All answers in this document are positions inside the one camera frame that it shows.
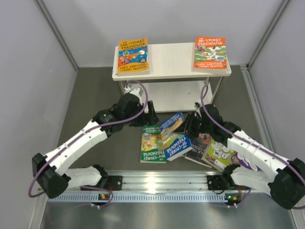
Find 130-storey treehouse book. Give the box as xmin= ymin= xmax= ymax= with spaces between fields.
xmin=116 ymin=37 xmax=150 ymax=76

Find blue 91-storey treehouse book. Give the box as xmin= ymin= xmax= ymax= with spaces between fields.
xmin=160 ymin=112 xmax=192 ymax=161

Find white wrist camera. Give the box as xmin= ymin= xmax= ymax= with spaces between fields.
xmin=124 ymin=87 xmax=144 ymax=104
xmin=194 ymin=102 xmax=202 ymax=111

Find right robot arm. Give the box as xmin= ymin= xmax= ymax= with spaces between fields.
xmin=175 ymin=104 xmax=305 ymax=209

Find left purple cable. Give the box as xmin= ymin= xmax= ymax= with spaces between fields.
xmin=28 ymin=80 xmax=150 ymax=208

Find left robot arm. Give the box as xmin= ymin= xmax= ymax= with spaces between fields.
xmin=31 ymin=91 xmax=159 ymax=198

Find white two-tier wooden shelf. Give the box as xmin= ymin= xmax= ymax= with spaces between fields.
xmin=112 ymin=42 xmax=232 ymax=112

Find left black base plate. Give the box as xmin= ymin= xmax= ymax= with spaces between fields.
xmin=81 ymin=176 xmax=122 ymax=191

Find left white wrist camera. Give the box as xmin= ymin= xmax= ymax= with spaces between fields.
xmin=124 ymin=87 xmax=144 ymax=104

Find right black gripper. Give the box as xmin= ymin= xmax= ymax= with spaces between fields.
xmin=174 ymin=112 xmax=213 ymax=138

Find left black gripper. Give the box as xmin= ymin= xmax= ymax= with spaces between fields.
xmin=124 ymin=101 xmax=159 ymax=127

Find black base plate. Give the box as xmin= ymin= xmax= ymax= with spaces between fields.
xmin=81 ymin=176 xmax=122 ymax=191
xmin=207 ymin=175 xmax=239 ymax=192

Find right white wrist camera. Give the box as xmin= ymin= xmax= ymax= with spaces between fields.
xmin=194 ymin=102 xmax=202 ymax=111

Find slotted grey cable duct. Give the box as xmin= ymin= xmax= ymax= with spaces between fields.
xmin=48 ymin=192 xmax=241 ymax=203

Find purple cartoon book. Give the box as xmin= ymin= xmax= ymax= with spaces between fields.
xmin=231 ymin=152 xmax=261 ymax=171

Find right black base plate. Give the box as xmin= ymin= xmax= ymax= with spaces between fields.
xmin=207 ymin=175 xmax=239 ymax=192

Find green 104-storey treehouse book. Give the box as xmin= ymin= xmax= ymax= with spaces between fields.
xmin=140 ymin=125 xmax=167 ymax=163

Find dark tale of cities book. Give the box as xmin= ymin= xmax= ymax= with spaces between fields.
xmin=184 ymin=133 xmax=211 ymax=168

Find lime green cartoon book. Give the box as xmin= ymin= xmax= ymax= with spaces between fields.
xmin=202 ymin=139 xmax=235 ymax=171

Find aluminium mounting rail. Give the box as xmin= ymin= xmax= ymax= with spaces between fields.
xmin=66 ymin=170 xmax=275 ymax=193

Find orange 78-storey treehouse book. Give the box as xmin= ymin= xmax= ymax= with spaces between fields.
xmin=192 ymin=36 xmax=228 ymax=75

